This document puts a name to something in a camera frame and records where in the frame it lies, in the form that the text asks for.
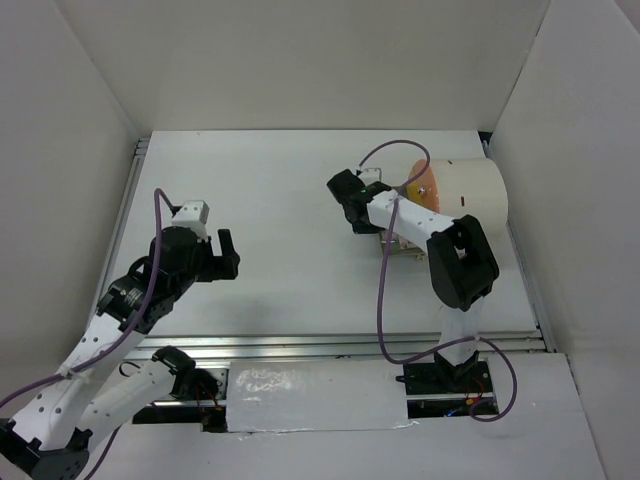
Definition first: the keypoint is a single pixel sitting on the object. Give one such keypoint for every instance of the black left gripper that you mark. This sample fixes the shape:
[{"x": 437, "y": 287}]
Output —
[{"x": 222, "y": 266}]

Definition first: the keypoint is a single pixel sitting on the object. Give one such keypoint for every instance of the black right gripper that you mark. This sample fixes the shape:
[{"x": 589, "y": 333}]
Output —
[{"x": 365, "y": 229}]

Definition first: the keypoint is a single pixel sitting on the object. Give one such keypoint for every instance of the grey-green drawer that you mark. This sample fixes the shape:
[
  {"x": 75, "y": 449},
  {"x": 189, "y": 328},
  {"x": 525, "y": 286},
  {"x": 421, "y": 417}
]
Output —
[{"x": 394, "y": 249}]

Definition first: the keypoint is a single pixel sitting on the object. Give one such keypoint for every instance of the orange drawer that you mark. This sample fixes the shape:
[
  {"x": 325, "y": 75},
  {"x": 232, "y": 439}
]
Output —
[{"x": 423, "y": 189}]

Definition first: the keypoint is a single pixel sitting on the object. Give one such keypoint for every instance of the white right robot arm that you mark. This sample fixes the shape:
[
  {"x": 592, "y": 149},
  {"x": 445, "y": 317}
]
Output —
[{"x": 461, "y": 264}]

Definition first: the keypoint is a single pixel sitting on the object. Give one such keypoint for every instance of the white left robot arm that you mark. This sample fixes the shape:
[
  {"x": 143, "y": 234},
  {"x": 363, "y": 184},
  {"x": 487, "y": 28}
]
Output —
[{"x": 53, "y": 436}]

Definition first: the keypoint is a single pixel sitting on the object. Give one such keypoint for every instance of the cream cylindrical drawer organizer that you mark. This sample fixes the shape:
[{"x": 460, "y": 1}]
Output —
[{"x": 473, "y": 187}]

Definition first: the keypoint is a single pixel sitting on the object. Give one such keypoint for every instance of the white taped cover panel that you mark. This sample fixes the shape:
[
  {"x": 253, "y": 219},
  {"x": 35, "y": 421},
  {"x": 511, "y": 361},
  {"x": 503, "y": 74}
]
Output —
[{"x": 331, "y": 395}]

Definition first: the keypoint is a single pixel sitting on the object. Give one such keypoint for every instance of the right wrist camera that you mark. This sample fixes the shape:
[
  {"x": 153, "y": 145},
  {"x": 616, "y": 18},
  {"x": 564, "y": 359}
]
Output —
[{"x": 370, "y": 175}]

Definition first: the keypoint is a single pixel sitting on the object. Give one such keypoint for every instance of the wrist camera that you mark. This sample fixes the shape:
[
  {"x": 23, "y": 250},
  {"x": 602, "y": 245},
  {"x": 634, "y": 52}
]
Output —
[
  {"x": 192, "y": 215},
  {"x": 370, "y": 175}
]

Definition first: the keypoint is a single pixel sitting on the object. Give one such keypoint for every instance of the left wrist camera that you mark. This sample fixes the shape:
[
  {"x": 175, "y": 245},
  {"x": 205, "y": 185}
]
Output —
[{"x": 192, "y": 215}]

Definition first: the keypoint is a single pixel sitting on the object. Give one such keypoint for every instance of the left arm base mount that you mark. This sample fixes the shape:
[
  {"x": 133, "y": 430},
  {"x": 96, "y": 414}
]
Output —
[{"x": 201, "y": 403}]

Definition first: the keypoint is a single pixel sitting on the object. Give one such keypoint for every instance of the aluminium rail frame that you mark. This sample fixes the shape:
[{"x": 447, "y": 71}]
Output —
[{"x": 307, "y": 285}]

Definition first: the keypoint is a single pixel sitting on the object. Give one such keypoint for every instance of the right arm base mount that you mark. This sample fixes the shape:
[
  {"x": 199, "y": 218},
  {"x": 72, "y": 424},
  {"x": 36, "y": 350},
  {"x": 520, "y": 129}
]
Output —
[{"x": 431, "y": 393}]

